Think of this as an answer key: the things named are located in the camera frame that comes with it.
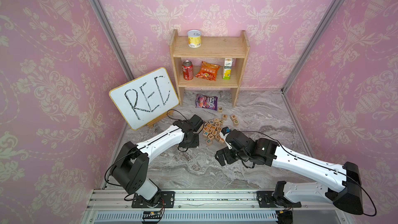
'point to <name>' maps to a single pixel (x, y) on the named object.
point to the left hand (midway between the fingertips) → (194, 145)
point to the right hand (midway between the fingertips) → (223, 153)
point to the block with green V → (221, 122)
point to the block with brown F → (211, 137)
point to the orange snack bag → (208, 71)
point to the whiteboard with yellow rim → (145, 98)
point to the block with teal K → (205, 134)
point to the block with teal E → (209, 142)
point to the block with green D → (236, 123)
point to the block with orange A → (205, 128)
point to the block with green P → (220, 110)
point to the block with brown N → (233, 117)
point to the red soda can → (187, 69)
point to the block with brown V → (216, 120)
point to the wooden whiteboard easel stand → (151, 124)
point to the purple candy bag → (205, 101)
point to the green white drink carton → (227, 68)
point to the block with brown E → (225, 117)
